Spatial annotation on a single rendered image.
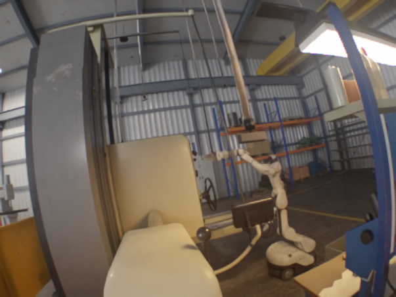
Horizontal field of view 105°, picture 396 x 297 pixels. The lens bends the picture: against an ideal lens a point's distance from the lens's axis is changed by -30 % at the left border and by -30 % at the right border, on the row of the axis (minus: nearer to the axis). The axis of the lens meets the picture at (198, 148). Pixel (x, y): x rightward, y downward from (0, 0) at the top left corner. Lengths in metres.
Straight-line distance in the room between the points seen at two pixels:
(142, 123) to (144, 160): 8.23
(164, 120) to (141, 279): 9.57
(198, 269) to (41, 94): 1.17
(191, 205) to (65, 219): 0.99
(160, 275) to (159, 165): 1.30
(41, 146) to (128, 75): 9.69
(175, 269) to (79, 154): 0.82
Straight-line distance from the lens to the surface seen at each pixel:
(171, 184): 1.70
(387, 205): 0.70
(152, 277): 0.48
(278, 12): 0.80
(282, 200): 2.68
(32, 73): 1.60
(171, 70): 10.91
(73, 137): 1.16
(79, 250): 1.21
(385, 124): 0.73
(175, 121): 9.95
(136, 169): 1.69
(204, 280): 0.46
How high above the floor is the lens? 1.61
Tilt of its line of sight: 5 degrees up
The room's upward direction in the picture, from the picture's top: 10 degrees counter-clockwise
